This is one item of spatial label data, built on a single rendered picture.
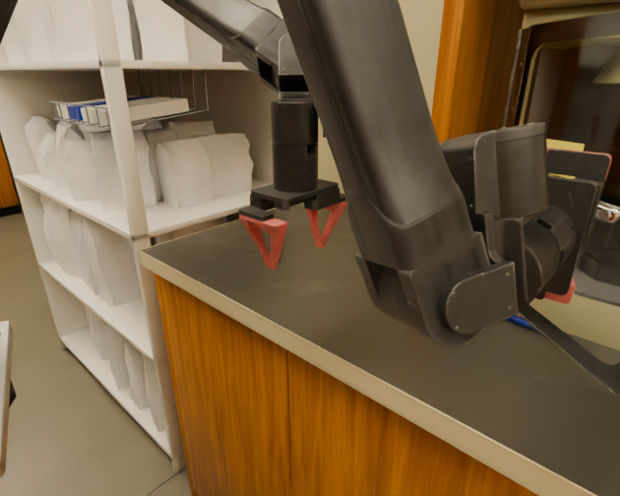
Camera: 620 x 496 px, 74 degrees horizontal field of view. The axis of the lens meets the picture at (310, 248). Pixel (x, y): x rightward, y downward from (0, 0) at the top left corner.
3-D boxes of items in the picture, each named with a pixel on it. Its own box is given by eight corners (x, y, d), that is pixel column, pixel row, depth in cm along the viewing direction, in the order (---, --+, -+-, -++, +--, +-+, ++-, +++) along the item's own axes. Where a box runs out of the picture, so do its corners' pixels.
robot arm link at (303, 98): (271, 91, 51) (268, 93, 46) (327, 90, 51) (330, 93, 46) (273, 147, 54) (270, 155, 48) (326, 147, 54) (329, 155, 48)
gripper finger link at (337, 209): (347, 248, 59) (349, 184, 56) (315, 264, 54) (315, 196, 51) (312, 236, 64) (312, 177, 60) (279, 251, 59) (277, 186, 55)
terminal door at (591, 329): (482, 279, 73) (528, 26, 58) (631, 404, 45) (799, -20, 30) (478, 279, 73) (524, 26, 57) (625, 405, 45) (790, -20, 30)
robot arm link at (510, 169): (374, 303, 32) (449, 341, 25) (351, 156, 30) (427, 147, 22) (490, 264, 36) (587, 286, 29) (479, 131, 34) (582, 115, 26)
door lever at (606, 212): (584, 201, 49) (589, 180, 48) (657, 228, 41) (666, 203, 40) (543, 203, 48) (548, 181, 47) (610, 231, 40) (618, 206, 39)
